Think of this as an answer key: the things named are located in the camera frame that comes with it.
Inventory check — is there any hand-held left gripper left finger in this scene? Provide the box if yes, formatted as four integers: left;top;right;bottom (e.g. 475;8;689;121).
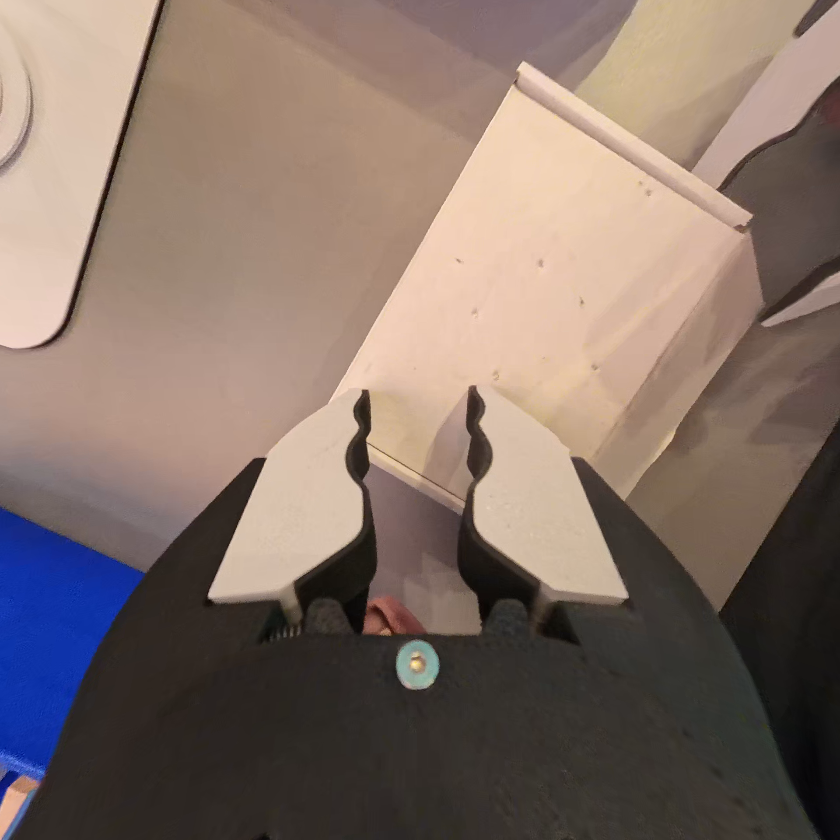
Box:
207;388;378;634

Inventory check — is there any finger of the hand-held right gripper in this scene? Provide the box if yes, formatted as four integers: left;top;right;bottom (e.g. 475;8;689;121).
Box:
758;258;840;329
692;8;840;194

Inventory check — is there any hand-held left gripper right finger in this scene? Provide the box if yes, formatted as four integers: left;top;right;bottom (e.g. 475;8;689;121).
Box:
458;386;631;626

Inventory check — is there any white cardboard box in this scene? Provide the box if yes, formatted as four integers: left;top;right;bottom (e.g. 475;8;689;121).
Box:
333;61;754;514

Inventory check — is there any person's left hand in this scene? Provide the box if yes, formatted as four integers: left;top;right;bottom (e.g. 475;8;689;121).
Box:
364;596;427;635

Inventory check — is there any blue plastic bin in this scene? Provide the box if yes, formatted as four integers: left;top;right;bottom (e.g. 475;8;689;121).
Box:
0;505;147;785

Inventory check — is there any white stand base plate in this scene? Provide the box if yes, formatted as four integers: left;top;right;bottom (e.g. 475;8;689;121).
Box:
0;0;164;350

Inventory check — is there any clear acrylic bracket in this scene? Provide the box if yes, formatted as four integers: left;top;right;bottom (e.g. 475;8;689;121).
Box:
0;39;34;175

